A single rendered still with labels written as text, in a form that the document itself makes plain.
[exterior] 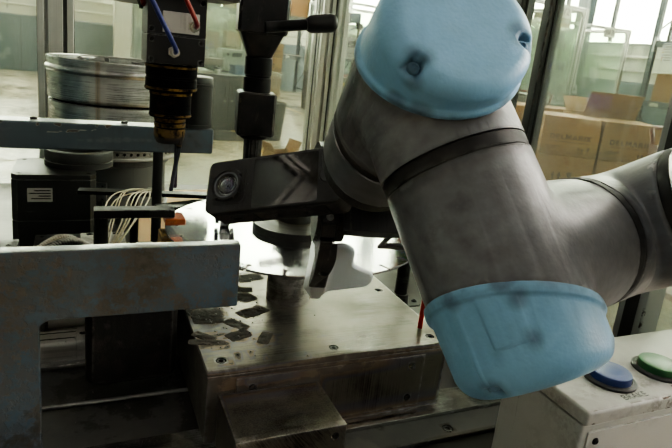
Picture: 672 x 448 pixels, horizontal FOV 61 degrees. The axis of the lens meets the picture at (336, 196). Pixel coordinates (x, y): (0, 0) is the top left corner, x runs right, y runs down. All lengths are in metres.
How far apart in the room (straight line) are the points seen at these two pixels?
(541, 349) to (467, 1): 0.15
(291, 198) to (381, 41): 0.19
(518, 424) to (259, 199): 0.38
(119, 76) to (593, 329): 1.15
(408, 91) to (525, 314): 0.10
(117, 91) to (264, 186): 0.91
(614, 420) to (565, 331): 0.38
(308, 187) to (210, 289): 0.19
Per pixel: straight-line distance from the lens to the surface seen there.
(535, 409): 0.64
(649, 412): 0.66
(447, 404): 0.80
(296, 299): 0.77
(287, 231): 0.72
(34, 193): 1.08
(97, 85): 1.32
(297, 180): 0.42
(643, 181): 0.35
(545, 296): 0.25
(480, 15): 0.27
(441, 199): 0.26
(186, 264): 0.55
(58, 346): 0.84
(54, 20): 1.73
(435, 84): 0.25
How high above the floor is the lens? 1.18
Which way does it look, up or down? 14 degrees down
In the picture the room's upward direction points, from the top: 6 degrees clockwise
